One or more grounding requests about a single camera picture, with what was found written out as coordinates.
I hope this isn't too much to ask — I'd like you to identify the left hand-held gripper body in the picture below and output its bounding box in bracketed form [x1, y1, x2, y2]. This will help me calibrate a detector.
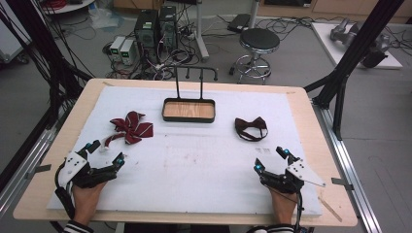
[53, 150, 119, 220]

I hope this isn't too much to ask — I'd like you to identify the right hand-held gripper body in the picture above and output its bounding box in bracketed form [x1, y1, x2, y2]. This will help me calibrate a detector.
[259, 157, 326, 195]

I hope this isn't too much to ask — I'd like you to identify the striped red bow tie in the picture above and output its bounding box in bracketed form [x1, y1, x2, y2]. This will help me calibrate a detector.
[100, 110, 155, 153]

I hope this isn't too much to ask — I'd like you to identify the dark red bow tie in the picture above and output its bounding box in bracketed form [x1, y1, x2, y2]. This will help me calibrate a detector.
[234, 116, 269, 143]

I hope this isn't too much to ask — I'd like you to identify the black rack with wooden tray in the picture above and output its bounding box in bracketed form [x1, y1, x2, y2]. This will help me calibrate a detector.
[161, 65, 219, 124]

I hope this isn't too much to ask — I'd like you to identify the person's left hand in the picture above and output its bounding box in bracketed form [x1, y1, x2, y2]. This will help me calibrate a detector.
[71, 182, 108, 225]

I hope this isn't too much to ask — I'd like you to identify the person's right hand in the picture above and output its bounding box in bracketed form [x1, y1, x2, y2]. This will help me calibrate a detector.
[268, 189, 299, 226]

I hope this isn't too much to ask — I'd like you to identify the metal table clip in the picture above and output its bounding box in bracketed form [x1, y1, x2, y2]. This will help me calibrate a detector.
[24, 163, 52, 180]
[330, 177, 355, 191]

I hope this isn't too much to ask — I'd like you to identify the white foam mat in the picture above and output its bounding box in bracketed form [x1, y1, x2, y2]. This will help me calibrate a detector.
[47, 84, 324, 217]

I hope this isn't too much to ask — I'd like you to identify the white power supply unit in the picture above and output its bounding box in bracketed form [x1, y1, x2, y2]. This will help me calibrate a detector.
[109, 35, 127, 63]
[119, 39, 137, 67]

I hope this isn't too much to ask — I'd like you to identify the black round stool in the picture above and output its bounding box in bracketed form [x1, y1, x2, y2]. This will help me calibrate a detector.
[228, 27, 282, 86]

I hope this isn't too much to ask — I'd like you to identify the white floor board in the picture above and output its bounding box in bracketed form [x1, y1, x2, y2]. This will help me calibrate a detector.
[310, 21, 404, 71]

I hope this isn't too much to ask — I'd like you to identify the black computer tower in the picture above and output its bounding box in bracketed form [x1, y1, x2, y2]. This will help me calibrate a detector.
[157, 5, 179, 53]
[133, 9, 160, 64]

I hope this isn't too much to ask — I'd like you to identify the clear plastic bag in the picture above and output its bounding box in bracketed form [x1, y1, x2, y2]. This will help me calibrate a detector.
[87, 7, 125, 31]

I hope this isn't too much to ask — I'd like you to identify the grey robot part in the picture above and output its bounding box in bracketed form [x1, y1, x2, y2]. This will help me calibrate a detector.
[328, 17, 361, 49]

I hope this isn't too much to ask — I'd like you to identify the black flat box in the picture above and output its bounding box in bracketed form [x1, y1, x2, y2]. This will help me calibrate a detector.
[226, 13, 253, 34]

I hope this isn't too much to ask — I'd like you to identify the round white table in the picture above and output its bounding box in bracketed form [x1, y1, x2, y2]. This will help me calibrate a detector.
[41, 0, 97, 16]

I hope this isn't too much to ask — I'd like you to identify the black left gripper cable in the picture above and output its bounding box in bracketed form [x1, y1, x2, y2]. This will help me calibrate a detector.
[53, 163, 71, 192]

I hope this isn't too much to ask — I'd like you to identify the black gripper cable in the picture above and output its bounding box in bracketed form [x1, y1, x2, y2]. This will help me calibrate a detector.
[53, 163, 71, 192]
[293, 190, 306, 233]

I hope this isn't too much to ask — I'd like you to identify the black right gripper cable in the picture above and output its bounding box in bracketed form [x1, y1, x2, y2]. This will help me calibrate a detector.
[293, 190, 306, 233]

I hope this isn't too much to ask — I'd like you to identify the aluminium rail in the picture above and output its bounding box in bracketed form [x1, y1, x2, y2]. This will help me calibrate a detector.
[311, 99, 384, 233]
[0, 126, 60, 218]

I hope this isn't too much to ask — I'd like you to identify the black frame with cables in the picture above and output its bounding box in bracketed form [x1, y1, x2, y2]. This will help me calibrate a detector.
[0, 0, 95, 131]

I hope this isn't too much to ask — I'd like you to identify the tangle of floor cables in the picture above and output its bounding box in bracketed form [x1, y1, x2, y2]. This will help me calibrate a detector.
[102, 18, 208, 82]

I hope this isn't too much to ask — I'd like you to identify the black frame strut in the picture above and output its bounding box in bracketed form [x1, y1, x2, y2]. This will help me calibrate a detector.
[303, 0, 406, 142]

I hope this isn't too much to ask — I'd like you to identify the red cable bundle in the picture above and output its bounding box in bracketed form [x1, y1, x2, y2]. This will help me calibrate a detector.
[41, 0, 68, 10]

